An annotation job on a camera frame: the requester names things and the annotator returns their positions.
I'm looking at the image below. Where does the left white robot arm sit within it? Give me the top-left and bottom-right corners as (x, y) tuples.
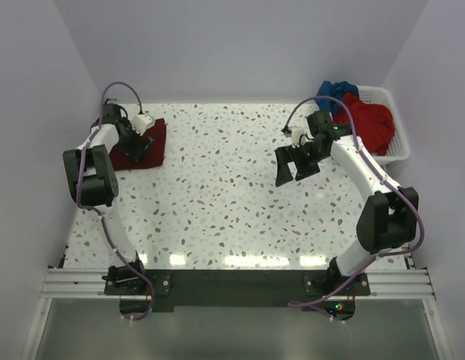
(62, 103), (155, 295)

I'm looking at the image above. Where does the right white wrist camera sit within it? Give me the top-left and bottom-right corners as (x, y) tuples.
(290, 126), (307, 148)

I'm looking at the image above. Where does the white plastic basket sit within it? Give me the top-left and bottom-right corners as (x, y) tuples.
(329, 85), (411, 167)

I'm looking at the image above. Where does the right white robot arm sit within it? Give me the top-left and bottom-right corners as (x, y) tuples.
(274, 111), (425, 299)

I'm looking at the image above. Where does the aluminium frame rail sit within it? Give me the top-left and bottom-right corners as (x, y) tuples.
(41, 268), (435, 300)

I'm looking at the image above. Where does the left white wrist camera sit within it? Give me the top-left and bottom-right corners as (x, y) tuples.
(130, 113), (156, 136)

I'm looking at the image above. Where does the dark red t shirt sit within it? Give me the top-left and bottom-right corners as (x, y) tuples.
(109, 118), (167, 172)

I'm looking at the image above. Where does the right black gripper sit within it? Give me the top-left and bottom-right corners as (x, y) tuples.
(275, 142), (328, 187)

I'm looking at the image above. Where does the blue t shirt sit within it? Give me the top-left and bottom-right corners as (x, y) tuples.
(315, 80), (359, 116)

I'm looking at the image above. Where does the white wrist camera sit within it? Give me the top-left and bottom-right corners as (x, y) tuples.
(290, 126), (307, 148)
(130, 113), (156, 136)

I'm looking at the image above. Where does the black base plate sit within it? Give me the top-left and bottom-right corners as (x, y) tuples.
(103, 268), (372, 314)

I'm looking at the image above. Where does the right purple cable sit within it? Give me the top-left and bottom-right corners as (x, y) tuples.
(281, 95), (427, 360)

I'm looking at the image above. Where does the bright red t shirt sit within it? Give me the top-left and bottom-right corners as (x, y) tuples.
(343, 94), (395, 156)

